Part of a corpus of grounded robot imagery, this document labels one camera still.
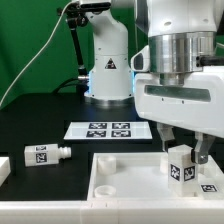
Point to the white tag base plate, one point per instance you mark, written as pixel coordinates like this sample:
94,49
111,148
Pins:
108,131

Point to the white front obstacle rail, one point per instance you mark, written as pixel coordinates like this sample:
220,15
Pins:
115,212

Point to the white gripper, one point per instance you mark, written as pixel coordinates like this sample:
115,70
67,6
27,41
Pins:
198,105

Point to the white left obstacle block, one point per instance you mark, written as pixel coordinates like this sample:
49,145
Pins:
5,169

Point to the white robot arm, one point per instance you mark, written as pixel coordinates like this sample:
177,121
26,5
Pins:
176,80

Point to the white square tabletop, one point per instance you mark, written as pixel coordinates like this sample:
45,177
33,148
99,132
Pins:
137,176

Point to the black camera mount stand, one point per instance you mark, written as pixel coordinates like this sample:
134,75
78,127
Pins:
75,17

